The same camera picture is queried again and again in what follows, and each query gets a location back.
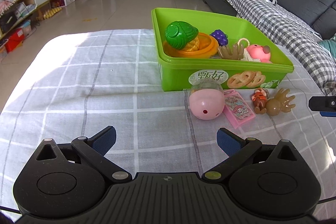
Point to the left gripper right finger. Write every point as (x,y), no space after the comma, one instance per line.
(238,150)

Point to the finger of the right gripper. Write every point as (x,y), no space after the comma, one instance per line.
(325,105)

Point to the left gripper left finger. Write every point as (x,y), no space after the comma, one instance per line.
(92,151)

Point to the pink capsule ball toy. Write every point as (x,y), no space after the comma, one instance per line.
(206,100)

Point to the pink pig toy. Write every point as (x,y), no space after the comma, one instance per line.
(255,52)

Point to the brown rubber octopus toy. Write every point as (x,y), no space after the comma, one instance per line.
(236,52)

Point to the orange yellow toy bowl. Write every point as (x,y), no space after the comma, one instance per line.
(203,46)

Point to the purple toy grapes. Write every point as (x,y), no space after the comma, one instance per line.
(221,37)

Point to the yellow toy corn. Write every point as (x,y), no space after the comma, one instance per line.
(182,36)

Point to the pink card pack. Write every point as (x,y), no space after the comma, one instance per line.
(236,109)

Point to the brown rubber hand toy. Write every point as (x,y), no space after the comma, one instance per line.
(280,103)

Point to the small brown figurine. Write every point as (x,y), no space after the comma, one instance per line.
(259,99)

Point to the teal patterned cushion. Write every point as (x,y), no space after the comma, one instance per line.
(329,45)

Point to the grey checked tablecloth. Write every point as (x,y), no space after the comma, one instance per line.
(78,84)

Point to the grey plaid sofa cover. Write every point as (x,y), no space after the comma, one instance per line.
(287,30)

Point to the green plastic cookie box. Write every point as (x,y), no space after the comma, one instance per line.
(178,73)

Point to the white tv cabinet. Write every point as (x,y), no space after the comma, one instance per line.
(14,12)

